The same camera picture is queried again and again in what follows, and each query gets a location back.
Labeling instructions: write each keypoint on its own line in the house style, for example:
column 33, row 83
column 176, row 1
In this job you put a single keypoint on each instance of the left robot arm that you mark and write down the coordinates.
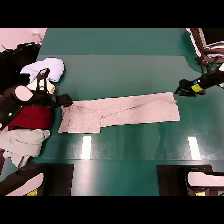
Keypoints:
column 20, row 110

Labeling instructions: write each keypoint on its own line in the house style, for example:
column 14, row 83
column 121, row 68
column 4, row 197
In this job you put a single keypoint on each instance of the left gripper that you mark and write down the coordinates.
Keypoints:
column 63, row 100

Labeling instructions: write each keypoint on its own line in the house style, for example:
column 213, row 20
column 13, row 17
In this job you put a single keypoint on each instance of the white garment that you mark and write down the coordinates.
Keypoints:
column 46, row 68

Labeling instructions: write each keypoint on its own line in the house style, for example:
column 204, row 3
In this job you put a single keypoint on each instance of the grey T-shirt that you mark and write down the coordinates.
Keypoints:
column 126, row 111

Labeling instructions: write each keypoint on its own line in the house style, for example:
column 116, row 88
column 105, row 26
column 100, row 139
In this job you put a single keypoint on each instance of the red garment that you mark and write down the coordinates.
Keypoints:
column 31, row 117

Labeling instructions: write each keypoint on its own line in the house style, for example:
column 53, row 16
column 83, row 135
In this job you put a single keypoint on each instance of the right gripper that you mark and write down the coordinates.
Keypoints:
column 192, row 87

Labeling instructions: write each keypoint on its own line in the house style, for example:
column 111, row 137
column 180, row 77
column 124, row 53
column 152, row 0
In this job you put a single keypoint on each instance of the black garment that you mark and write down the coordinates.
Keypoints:
column 15, row 63

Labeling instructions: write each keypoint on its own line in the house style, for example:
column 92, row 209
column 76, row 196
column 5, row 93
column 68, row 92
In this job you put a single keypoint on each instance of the beige garment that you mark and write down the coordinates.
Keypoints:
column 21, row 143

